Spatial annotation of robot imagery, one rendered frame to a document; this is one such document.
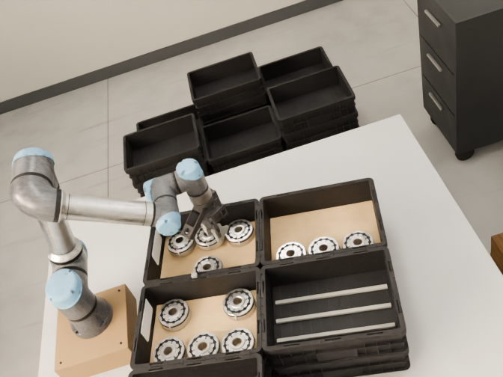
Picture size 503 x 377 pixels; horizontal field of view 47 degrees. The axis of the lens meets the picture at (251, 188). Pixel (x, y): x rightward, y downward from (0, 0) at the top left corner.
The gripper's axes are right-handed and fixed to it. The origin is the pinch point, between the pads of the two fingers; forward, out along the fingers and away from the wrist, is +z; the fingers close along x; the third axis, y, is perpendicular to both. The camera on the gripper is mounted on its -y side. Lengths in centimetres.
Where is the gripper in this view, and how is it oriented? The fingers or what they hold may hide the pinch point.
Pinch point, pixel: (214, 239)
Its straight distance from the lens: 206.8
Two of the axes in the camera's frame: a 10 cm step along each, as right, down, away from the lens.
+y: 6.6, -6.4, 4.0
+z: 2.5, 6.8, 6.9
